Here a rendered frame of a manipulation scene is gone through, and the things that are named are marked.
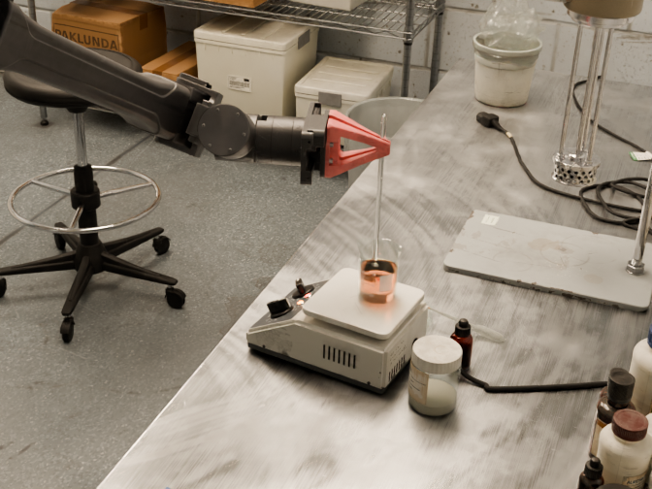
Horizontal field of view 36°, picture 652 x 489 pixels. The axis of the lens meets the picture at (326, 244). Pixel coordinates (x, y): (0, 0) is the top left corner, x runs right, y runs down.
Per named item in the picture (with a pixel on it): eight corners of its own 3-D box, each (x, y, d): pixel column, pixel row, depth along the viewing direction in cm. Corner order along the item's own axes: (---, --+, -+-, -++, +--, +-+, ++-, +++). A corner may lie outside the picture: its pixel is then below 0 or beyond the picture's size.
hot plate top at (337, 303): (298, 313, 125) (298, 307, 125) (343, 271, 135) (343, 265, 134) (386, 342, 121) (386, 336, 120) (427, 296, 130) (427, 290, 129)
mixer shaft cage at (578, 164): (546, 182, 146) (571, 12, 134) (554, 164, 152) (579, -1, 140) (594, 191, 144) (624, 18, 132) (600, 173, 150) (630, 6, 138)
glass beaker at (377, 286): (407, 299, 128) (410, 244, 124) (379, 316, 124) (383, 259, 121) (369, 281, 131) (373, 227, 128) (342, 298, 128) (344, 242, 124)
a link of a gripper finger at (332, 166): (393, 106, 121) (314, 101, 121) (391, 129, 115) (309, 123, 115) (389, 158, 124) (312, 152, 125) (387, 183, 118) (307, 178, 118)
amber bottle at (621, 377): (582, 441, 118) (598, 365, 113) (620, 442, 118) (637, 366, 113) (591, 468, 114) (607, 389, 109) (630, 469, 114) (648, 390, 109)
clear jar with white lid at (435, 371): (443, 384, 127) (449, 331, 123) (465, 413, 122) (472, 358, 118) (399, 392, 125) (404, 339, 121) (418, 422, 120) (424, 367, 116)
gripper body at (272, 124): (325, 101, 122) (264, 97, 122) (317, 134, 113) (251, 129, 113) (323, 150, 125) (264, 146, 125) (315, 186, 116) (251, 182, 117)
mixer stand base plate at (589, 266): (440, 270, 151) (441, 263, 151) (472, 213, 168) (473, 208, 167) (647, 313, 143) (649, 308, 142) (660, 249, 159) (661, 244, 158)
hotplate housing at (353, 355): (244, 349, 132) (244, 297, 128) (294, 303, 142) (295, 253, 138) (399, 405, 123) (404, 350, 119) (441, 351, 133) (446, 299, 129)
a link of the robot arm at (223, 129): (182, 74, 122) (156, 142, 122) (161, 58, 110) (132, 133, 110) (276, 110, 121) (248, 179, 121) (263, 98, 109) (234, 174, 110)
